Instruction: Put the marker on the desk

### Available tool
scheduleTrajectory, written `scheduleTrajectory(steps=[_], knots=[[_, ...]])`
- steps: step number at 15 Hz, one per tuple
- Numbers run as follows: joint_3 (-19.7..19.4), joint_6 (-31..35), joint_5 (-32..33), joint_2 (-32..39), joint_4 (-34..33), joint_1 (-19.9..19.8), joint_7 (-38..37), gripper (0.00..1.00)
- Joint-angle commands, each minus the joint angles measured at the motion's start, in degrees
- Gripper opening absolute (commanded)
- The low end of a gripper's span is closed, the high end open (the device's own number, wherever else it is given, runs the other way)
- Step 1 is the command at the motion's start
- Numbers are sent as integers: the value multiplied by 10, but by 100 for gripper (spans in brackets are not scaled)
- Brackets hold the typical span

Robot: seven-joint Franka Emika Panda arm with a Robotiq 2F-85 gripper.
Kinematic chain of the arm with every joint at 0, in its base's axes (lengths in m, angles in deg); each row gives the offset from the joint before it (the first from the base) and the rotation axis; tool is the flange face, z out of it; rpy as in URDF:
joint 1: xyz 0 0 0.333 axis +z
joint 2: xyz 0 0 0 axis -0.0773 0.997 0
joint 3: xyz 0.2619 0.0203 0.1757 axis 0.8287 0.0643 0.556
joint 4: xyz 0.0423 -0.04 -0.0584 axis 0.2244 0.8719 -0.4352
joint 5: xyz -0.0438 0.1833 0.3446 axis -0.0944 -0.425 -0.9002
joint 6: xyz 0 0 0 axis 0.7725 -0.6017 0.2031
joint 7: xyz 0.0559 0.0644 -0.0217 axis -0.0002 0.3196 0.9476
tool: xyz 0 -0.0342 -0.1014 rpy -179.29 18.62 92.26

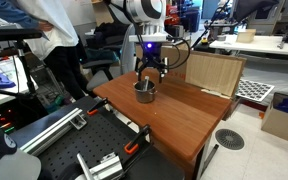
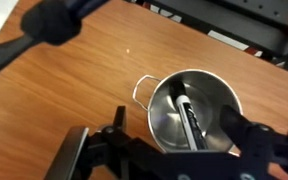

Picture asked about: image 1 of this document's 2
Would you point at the dotted calibration board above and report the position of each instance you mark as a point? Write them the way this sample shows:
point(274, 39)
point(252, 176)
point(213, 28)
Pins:
point(254, 90)

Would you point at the grey office chair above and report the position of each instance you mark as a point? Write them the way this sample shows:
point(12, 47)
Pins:
point(127, 56)

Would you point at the black control box with lights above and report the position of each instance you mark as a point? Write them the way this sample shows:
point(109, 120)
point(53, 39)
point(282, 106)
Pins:
point(7, 118)

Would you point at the yellow emergency stop button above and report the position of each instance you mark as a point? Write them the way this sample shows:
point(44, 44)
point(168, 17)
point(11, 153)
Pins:
point(204, 41)

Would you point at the white wrist mount plate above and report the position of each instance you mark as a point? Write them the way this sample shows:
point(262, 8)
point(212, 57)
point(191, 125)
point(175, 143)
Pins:
point(147, 37)

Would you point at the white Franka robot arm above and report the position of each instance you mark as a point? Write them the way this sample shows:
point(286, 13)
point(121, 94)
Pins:
point(140, 13)

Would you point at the round floor drain grate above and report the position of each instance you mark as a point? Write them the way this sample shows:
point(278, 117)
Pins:
point(229, 139)

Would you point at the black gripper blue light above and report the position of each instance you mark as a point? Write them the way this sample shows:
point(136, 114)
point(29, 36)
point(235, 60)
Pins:
point(150, 53)

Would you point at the green plastic object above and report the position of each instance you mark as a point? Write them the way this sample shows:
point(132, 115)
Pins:
point(54, 103)

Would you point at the black camera tripod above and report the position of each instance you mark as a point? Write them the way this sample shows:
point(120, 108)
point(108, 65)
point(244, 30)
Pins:
point(25, 73)

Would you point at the white side table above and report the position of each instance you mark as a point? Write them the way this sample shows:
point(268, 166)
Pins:
point(0, 96)

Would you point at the short aluminium extrusion bracket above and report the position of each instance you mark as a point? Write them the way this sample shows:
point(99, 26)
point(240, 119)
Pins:
point(100, 168)

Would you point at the open cardboard box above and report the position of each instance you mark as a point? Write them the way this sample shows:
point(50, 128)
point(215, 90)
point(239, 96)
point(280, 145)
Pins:
point(282, 126)

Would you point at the light corrugated cardboard sheet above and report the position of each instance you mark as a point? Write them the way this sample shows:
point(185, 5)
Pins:
point(214, 73)

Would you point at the tall cardboard box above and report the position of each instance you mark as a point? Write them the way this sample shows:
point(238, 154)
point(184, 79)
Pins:
point(99, 11)

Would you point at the white and navy robot base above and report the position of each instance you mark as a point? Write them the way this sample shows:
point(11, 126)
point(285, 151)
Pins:
point(0, 156)

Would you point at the black perforated breadboard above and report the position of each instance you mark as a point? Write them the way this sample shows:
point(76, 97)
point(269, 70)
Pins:
point(94, 140)

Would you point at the red machine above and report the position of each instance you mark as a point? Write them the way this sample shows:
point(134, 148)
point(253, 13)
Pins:
point(172, 15)

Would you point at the person in white shirt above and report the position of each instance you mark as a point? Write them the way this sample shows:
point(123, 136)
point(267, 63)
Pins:
point(50, 30)

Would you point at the pale wooden box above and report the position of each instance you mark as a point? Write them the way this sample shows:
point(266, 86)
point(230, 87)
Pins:
point(246, 35)

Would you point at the black stereo camera bar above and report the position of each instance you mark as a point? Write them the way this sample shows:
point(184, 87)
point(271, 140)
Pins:
point(14, 34)

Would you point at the brown cardboard sheet red print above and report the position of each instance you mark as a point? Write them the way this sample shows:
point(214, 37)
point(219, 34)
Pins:
point(174, 53)

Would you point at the small metal cup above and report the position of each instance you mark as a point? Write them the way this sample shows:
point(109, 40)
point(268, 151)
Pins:
point(145, 96)

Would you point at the blue cloth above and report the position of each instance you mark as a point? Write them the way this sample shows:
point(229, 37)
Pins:
point(2, 80)

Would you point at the brown wooden desk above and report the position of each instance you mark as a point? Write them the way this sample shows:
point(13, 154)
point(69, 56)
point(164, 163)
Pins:
point(180, 116)

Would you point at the black clamp orange trigger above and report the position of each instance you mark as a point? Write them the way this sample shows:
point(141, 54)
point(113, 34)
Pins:
point(136, 140)
point(96, 107)

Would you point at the long white table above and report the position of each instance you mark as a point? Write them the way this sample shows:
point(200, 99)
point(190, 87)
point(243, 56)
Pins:
point(264, 45)

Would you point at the long aluminium extrusion rail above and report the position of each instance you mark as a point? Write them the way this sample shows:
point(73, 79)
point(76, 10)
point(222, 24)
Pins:
point(50, 131)

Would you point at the black jacket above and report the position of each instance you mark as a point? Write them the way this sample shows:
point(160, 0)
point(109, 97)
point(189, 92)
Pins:
point(109, 30)

